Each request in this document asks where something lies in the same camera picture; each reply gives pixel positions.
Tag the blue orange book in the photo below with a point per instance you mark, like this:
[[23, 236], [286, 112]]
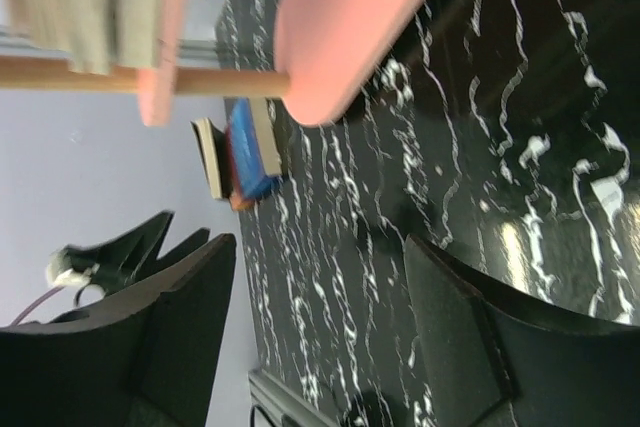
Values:
[[256, 165]]

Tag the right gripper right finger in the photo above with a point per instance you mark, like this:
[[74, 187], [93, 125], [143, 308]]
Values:
[[495, 356]]

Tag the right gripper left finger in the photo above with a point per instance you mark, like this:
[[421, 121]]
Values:
[[145, 356]]

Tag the pink three-tier shelf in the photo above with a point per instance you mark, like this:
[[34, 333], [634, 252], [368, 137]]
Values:
[[323, 51]]

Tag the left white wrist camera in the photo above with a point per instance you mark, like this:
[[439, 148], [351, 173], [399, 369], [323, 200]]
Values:
[[70, 266]]

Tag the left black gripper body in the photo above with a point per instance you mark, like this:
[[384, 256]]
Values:
[[132, 257]]

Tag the dark blue book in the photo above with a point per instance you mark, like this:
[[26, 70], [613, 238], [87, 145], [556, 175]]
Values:
[[213, 148]]

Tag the black marble pattern mat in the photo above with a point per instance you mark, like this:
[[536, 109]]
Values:
[[506, 132]]

